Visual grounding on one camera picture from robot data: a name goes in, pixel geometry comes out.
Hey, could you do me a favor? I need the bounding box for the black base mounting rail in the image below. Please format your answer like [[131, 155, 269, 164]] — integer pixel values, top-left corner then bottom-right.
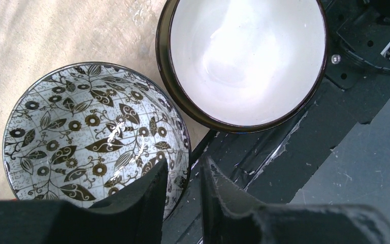
[[162, 1, 390, 243]]

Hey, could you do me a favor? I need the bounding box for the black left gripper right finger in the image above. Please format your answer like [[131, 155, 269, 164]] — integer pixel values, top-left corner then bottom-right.
[[200, 156, 390, 243]]

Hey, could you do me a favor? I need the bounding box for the black bowl white inside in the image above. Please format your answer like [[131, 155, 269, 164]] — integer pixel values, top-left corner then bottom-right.
[[155, 1, 328, 134]]

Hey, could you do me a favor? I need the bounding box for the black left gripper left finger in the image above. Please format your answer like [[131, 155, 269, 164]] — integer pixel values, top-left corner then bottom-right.
[[0, 160, 168, 243]]

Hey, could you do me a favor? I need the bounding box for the floral patterned bowl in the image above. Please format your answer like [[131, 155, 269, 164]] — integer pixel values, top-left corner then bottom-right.
[[3, 62, 191, 218]]

